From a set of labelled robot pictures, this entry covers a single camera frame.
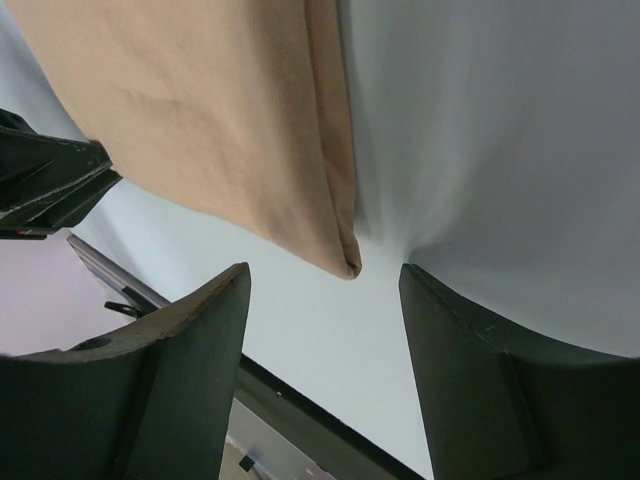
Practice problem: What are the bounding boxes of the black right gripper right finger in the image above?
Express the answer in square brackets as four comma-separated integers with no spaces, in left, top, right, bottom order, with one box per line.
[399,264,639,479]

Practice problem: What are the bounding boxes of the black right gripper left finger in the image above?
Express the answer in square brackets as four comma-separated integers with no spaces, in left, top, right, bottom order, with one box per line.
[1,263,251,479]

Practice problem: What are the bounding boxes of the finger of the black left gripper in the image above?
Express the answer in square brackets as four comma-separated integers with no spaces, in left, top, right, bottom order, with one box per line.
[1,126,121,235]

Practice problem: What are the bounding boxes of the beige t shirt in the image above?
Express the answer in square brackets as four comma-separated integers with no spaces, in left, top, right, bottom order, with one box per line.
[7,1,362,279]

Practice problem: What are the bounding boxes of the aluminium frame rail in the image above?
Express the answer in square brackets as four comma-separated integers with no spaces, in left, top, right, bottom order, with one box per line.
[67,235,170,319]

